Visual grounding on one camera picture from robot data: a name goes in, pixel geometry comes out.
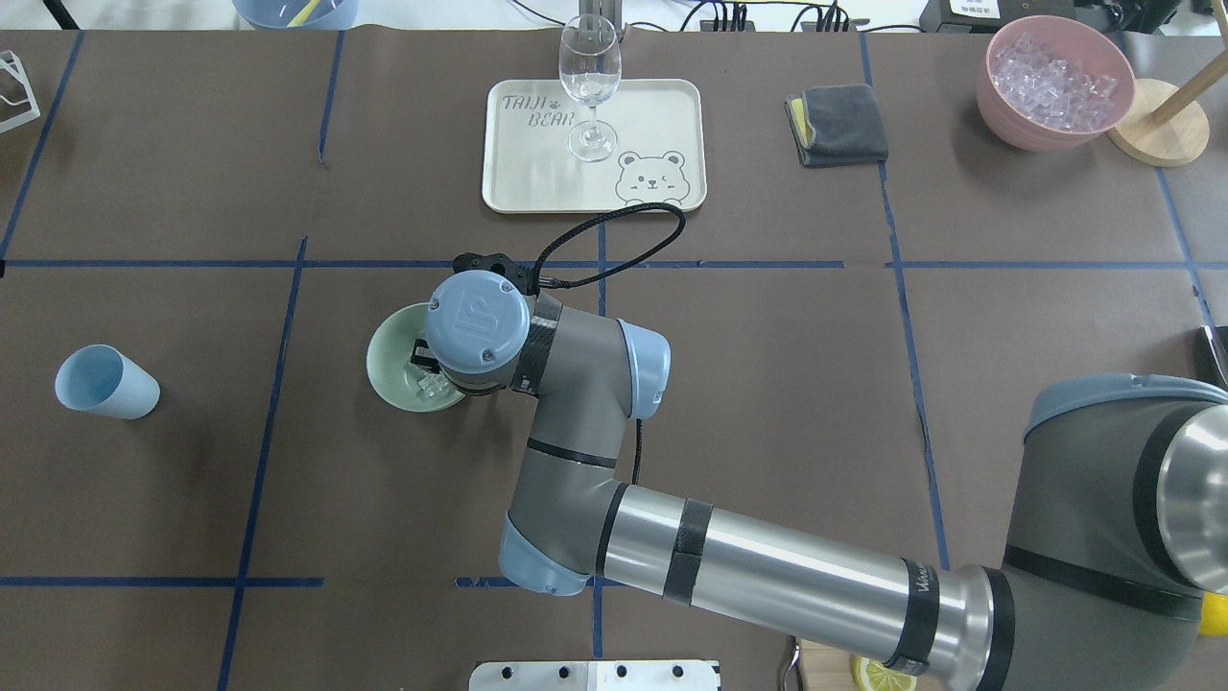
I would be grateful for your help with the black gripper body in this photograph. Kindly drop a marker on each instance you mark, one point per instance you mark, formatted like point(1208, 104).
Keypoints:
point(421, 357)

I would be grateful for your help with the green ceramic bowl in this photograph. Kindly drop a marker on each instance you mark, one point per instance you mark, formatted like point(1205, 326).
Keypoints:
point(389, 362)

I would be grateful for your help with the light blue plastic cup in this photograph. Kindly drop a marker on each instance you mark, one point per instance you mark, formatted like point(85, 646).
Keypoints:
point(100, 380)

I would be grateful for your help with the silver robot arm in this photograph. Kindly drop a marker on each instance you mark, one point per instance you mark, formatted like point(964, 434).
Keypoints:
point(1117, 531)

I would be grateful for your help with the clear ice cubes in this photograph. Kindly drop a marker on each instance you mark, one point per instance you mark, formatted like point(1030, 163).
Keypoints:
point(433, 386)

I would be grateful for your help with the blue plastic bowl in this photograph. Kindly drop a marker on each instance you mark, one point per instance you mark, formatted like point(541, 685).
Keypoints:
point(298, 15)

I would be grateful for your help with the pink bowl with ice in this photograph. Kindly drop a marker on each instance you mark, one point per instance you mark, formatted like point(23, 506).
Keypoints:
point(1049, 83)

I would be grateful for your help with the metal ice scoop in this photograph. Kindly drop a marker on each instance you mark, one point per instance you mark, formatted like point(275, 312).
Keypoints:
point(1210, 355)

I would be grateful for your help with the clear wine glass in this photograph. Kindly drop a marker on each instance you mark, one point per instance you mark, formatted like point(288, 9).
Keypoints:
point(590, 68)

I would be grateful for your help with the grey folded cloth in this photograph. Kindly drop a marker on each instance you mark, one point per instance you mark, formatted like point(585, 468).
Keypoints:
point(836, 125)

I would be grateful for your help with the wooden cutting board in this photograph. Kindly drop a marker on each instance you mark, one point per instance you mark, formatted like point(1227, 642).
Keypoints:
point(822, 667)

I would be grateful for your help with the half lemon slice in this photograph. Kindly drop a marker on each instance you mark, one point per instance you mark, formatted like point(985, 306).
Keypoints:
point(872, 675)

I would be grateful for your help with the wooden cup stand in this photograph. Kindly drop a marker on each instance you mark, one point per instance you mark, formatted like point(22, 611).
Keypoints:
point(1165, 126)

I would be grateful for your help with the white wire cup rack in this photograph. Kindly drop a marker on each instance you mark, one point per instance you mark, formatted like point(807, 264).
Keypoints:
point(18, 101)

